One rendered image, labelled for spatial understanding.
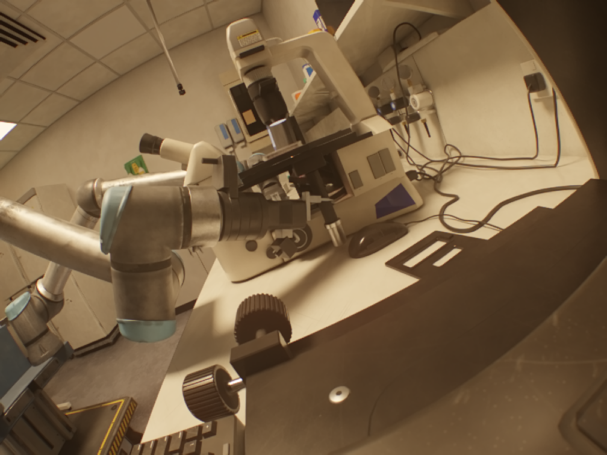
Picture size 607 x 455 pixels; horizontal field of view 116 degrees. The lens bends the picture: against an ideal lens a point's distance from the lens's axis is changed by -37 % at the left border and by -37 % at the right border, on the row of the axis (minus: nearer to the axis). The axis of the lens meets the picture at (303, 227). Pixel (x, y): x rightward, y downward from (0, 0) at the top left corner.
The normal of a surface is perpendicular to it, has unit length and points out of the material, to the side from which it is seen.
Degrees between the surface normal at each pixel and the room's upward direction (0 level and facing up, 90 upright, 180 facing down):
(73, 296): 90
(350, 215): 80
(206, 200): 63
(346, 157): 90
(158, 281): 108
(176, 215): 89
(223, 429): 5
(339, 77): 90
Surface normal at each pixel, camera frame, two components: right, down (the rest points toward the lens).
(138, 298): 0.34, 0.13
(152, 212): 0.54, -0.16
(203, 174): 0.12, 0.13
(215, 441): -0.47, -0.85
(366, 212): -0.13, 0.12
